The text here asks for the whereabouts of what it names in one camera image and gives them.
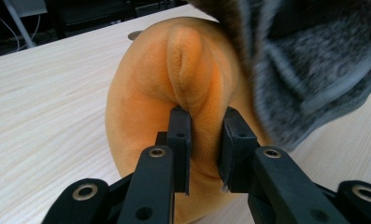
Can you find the white desk frame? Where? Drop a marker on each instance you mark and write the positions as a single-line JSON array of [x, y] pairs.
[[21, 28]]

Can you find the black folding chair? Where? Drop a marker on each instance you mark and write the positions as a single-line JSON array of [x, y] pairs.
[[86, 15]]

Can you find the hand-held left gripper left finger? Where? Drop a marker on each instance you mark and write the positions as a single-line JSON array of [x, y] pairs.
[[179, 149]]

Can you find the grey fluffy towel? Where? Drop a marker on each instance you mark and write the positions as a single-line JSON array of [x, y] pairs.
[[304, 77]]

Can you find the orange plush toy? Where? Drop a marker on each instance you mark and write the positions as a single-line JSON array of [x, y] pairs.
[[149, 109]]

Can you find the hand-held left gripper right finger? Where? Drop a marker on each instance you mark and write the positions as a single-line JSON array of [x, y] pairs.
[[236, 155]]

